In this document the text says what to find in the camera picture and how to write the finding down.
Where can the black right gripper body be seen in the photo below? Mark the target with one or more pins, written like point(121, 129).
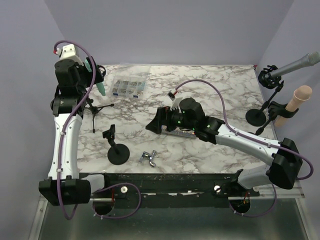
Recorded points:
point(175, 118)

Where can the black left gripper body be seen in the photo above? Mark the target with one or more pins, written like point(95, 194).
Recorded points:
point(82, 71)

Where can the rhinestone mesh-head microphone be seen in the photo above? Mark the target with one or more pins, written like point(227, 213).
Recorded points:
point(179, 132)

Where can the black tripod shock-mount stand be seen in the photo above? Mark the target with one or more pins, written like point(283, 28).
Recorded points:
point(88, 103)

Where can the mint green microphone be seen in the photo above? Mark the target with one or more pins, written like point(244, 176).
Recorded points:
point(99, 78)

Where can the black round-base clip stand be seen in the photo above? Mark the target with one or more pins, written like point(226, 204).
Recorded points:
point(118, 153)

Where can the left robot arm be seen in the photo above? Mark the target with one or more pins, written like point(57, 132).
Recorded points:
point(63, 184)

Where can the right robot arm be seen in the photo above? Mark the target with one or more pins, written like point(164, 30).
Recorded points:
point(282, 161)

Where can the black clip microphone stand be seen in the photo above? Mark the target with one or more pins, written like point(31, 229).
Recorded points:
point(275, 110)

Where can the beige pink microphone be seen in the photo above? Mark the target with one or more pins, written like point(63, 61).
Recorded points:
point(300, 95)

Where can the silver grey microphone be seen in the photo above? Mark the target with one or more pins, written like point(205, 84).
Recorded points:
point(308, 60)

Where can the chrome faucet piece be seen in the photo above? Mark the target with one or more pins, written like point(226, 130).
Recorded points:
point(148, 156)

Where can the clear plastic screw box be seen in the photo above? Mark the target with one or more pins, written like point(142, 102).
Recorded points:
point(132, 87)

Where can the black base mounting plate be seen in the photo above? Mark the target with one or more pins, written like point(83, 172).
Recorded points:
point(172, 190)

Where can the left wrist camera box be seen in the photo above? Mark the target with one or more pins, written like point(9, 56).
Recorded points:
point(69, 52)

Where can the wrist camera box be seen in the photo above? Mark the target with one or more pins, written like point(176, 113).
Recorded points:
point(175, 99)
point(69, 52)

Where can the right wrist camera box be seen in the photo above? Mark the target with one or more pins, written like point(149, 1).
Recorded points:
point(175, 99)

